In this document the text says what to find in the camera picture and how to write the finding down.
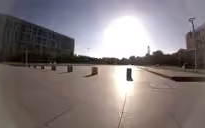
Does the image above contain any row of trees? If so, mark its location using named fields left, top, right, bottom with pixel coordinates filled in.
left=56, top=48, right=191, bottom=67

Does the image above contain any beige building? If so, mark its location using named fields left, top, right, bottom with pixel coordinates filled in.
left=185, top=18, right=205, bottom=70

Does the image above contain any grey paved plaza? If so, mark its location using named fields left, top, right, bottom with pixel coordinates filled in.
left=0, top=62, right=205, bottom=128

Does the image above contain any dark bollard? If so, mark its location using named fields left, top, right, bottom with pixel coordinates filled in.
left=125, top=67, right=134, bottom=82

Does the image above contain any row of stone bollards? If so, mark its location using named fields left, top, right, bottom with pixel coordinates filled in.
left=25, top=63, right=99, bottom=76

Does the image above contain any large glass office building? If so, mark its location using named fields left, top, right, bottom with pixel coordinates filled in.
left=0, top=11, right=76, bottom=63

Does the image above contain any manhole cover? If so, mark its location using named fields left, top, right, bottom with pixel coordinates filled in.
left=149, top=83, right=172, bottom=90

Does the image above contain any raised kerb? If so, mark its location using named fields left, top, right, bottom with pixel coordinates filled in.
left=136, top=65, right=205, bottom=83

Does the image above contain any distant tower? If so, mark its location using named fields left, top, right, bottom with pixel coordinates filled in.
left=146, top=45, right=151, bottom=56

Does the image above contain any tall lamp post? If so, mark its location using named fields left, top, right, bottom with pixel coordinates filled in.
left=188, top=17, right=199, bottom=71

